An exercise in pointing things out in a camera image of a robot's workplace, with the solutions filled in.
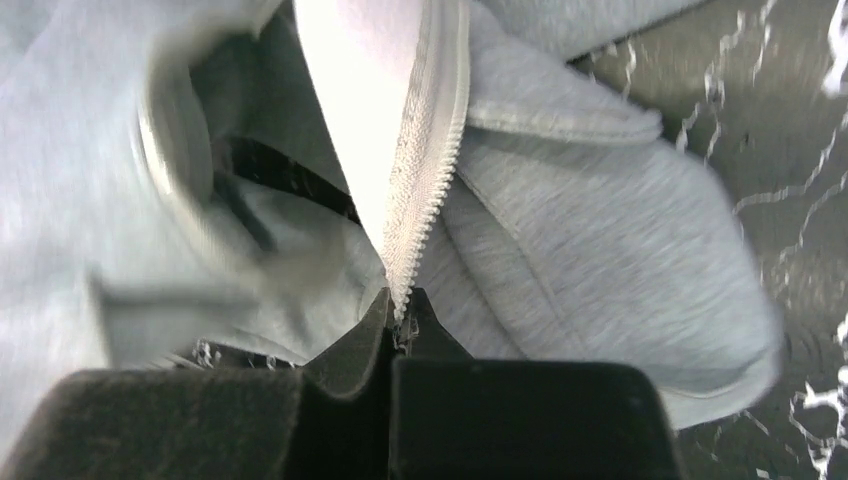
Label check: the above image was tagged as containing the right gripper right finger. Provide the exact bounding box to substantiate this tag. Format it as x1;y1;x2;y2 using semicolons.
390;289;683;480

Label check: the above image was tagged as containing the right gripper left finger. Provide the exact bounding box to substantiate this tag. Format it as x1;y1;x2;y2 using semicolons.
1;291;391;479

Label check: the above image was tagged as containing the grey zip-up jacket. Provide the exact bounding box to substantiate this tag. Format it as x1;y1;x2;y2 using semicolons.
1;1;783;457

